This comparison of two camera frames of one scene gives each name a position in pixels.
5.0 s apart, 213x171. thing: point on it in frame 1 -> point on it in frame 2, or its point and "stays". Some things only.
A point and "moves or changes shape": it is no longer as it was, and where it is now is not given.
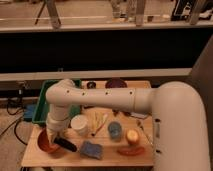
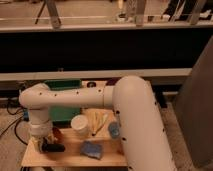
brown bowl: [52, 149] moves or changes shape
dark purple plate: [116, 83] stays
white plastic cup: [79, 124] stays
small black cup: [91, 85] stays
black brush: [65, 144] -> [53, 148]
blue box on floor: [29, 112] stays
